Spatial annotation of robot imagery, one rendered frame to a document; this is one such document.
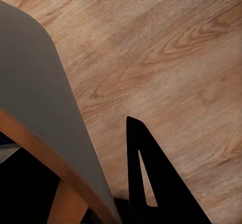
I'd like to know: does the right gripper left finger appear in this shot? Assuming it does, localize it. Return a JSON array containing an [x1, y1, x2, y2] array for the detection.
[[0, 147, 60, 224]]

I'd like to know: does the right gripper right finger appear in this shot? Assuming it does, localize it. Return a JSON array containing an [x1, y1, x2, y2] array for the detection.
[[127, 116, 212, 224]]

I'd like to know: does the can of soda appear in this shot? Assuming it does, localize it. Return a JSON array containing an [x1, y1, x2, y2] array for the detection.
[[0, 132, 21, 164]]

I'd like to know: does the trash can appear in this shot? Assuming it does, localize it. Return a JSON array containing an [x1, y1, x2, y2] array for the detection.
[[0, 0, 123, 224]]

